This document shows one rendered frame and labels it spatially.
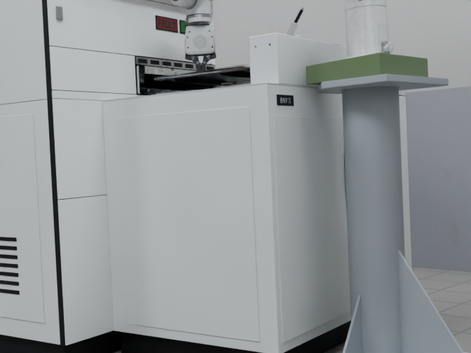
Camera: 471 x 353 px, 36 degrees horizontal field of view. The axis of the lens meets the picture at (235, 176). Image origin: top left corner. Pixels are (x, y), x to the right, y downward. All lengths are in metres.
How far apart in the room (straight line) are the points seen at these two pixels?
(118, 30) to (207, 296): 0.92
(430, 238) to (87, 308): 2.04
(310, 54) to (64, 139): 0.78
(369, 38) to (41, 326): 1.30
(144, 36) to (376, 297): 1.17
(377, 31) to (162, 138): 0.69
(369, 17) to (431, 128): 1.75
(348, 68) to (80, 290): 1.04
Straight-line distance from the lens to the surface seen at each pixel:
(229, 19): 4.70
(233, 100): 2.03
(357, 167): 2.06
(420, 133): 3.82
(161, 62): 2.59
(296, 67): 2.11
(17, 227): 2.38
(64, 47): 2.29
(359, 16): 2.10
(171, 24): 2.66
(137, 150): 2.26
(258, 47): 2.07
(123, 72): 2.45
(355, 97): 2.06
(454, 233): 3.76
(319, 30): 4.22
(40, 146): 2.28
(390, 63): 1.99
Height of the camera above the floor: 0.64
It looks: 2 degrees down
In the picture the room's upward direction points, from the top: 3 degrees counter-clockwise
